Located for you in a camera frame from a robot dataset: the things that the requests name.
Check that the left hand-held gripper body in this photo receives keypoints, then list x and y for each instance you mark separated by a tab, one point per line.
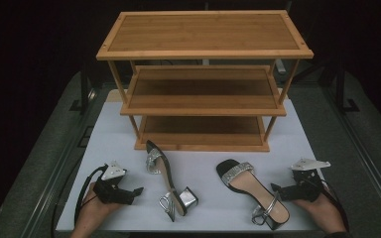
112	190

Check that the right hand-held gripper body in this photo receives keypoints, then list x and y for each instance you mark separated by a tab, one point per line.
307	185

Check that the black silver heeled sandal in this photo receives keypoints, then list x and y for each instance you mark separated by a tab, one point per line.
167	178
255	191

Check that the wooden three-tier shoe rack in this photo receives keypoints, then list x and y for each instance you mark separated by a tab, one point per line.
203	33

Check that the person's left hand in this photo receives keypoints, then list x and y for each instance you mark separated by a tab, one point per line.
96	208

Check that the person's right hand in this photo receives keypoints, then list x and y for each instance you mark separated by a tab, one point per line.
320	208

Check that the black metal stand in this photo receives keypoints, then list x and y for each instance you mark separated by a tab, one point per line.
342	89
85	89

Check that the metal table edge rail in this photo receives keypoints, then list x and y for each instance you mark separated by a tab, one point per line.
58	178
363	155

